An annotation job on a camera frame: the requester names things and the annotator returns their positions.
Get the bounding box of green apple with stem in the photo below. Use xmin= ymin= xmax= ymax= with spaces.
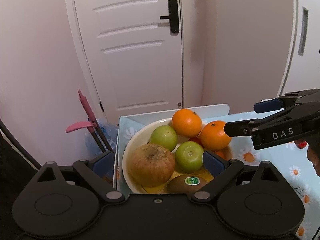
xmin=150 ymin=125 xmax=178 ymax=152

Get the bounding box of brown kiwi with sticker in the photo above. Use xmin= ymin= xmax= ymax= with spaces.
xmin=166 ymin=175 xmax=208 ymax=194

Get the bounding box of cream yellow cartoon plate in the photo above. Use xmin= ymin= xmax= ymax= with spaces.
xmin=121 ymin=117 xmax=226 ymax=195

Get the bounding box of white panel door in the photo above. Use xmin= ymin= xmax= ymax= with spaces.
xmin=71 ymin=0 xmax=183 ymax=124

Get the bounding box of large orange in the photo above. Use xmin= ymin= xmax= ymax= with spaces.
xmin=200 ymin=120 xmax=232 ymax=151
xmin=171 ymin=109 xmax=202 ymax=138

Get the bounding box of small tangerine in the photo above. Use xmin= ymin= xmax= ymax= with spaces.
xmin=214 ymin=150 xmax=226 ymax=160

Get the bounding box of white wardrobe sliding door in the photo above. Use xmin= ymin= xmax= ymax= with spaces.
xmin=278 ymin=0 xmax=319 ymax=95

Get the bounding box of blue plastic bag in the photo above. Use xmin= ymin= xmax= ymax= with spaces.
xmin=85 ymin=118 xmax=119 ymax=156

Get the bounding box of blue daisy tablecloth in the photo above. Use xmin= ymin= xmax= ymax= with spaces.
xmin=116 ymin=109 xmax=320 ymax=240

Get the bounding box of grey curved pole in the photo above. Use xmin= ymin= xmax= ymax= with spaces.
xmin=0 ymin=120 xmax=42 ymax=170

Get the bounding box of red cherry tomato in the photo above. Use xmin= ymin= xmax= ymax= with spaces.
xmin=294 ymin=139 xmax=308 ymax=149
xmin=188 ymin=137 xmax=203 ymax=147

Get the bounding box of large red yellow apple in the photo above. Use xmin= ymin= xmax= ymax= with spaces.
xmin=129 ymin=143 xmax=176 ymax=187

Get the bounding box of black door handle lock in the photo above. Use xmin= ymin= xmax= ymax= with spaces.
xmin=160 ymin=0 xmax=180 ymax=34

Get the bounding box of pink broom handle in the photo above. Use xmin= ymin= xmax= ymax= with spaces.
xmin=66 ymin=89 xmax=116 ymax=155

